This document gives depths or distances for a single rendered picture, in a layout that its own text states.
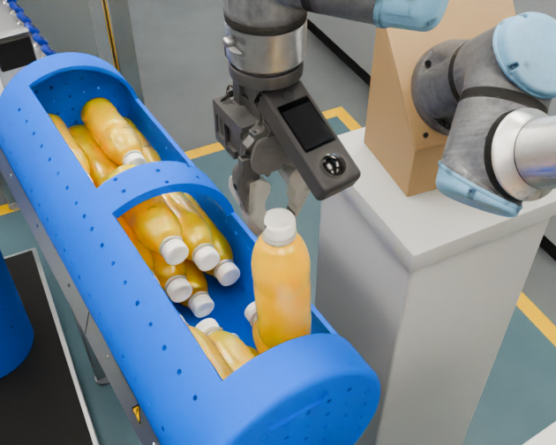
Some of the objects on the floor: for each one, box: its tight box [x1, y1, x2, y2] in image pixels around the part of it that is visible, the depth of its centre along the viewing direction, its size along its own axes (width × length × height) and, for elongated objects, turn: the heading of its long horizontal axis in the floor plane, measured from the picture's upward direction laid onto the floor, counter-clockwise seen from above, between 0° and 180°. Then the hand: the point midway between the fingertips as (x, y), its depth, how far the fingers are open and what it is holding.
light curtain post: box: [101, 0, 145, 105], centre depth 204 cm, size 6×6×170 cm
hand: (277, 222), depth 76 cm, fingers closed on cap, 4 cm apart
